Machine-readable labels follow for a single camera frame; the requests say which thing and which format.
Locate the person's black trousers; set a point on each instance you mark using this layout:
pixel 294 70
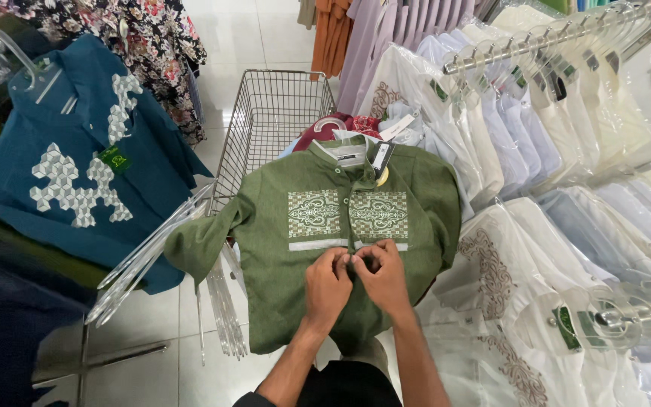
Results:
pixel 331 387

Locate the white hang tag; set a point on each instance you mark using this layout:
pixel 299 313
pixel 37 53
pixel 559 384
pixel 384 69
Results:
pixel 398 126

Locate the rack of floral garments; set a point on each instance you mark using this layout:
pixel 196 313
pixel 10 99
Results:
pixel 133 51

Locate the dark green garment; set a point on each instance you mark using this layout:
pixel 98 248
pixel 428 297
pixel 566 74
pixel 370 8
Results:
pixel 14 237

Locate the bundle of clear plastic hangers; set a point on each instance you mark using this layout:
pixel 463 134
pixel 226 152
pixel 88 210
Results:
pixel 161 265

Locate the person's right hand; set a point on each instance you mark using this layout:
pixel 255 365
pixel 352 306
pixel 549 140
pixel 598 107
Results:
pixel 385 282

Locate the person's left hand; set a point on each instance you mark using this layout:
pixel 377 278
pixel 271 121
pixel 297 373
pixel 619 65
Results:
pixel 325 288

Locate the lower rack of white shirts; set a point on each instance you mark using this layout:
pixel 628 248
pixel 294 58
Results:
pixel 574 294

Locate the teal shirt with geometric print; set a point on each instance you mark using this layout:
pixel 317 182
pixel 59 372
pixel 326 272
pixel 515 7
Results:
pixel 77 164

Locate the rack of white bagged shirts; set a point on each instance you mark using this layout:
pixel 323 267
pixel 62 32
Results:
pixel 540 96

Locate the maroon shirt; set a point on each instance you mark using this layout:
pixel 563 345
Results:
pixel 337 129

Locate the rack of orange and lilac garments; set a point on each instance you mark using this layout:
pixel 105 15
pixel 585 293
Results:
pixel 370 39

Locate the green embroidered shirt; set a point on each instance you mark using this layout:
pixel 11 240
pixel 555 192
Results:
pixel 303 237

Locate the black hang tag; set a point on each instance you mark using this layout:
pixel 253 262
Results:
pixel 381 156

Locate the navy garment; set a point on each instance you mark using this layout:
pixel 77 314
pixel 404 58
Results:
pixel 14 328

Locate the clear plastic hanger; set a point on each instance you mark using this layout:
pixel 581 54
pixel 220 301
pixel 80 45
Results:
pixel 6 56

